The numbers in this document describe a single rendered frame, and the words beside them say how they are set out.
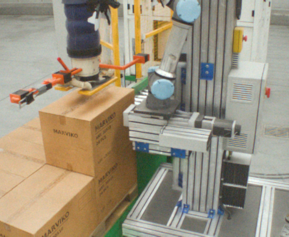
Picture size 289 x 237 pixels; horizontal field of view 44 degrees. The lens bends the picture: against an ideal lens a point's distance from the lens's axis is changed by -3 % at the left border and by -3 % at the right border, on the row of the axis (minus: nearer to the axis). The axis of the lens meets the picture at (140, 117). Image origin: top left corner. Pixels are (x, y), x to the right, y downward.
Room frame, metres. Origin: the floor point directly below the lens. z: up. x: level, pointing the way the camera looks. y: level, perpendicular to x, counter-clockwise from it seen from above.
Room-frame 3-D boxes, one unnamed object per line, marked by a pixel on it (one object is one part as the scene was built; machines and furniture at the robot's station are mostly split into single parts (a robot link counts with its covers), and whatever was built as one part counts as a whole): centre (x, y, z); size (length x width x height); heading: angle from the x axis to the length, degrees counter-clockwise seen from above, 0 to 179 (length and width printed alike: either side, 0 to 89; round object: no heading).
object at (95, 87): (2.27, 0.27, 1.08); 0.34 x 0.10 x 0.05; 153
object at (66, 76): (2.09, 0.47, 1.18); 0.10 x 0.08 x 0.06; 63
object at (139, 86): (4.13, -0.25, 0.60); 1.60 x 0.10 x 0.09; 153
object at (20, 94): (1.78, 0.63, 1.18); 0.08 x 0.07 x 0.05; 153
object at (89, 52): (2.31, 0.35, 1.30); 0.23 x 0.23 x 0.04
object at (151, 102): (1.96, -0.10, 1.09); 0.15 x 0.15 x 0.10
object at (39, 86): (1.90, 0.57, 1.18); 0.07 x 0.07 x 0.04; 63
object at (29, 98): (1.80, 0.55, 1.18); 0.31 x 0.03 x 0.05; 165
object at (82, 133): (2.32, 0.35, 0.74); 0.60 x 0.40 x 0.40; 154
